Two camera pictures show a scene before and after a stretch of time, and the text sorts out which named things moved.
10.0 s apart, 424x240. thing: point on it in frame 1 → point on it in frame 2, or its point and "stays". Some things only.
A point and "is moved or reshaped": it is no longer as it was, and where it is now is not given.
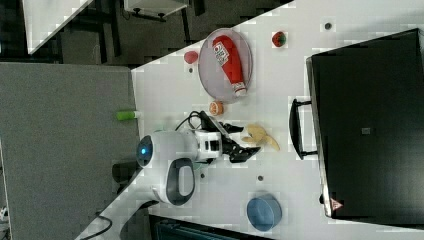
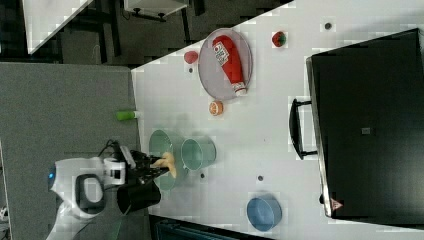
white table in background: x=44 y=19 stays
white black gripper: x=211 y=142 → x=115 y=172
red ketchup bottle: x=228 y=59 stays
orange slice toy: x=216 y=108 stays
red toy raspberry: x=191 y=56 stays
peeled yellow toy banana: x=259 y=135 is moved or reshaped
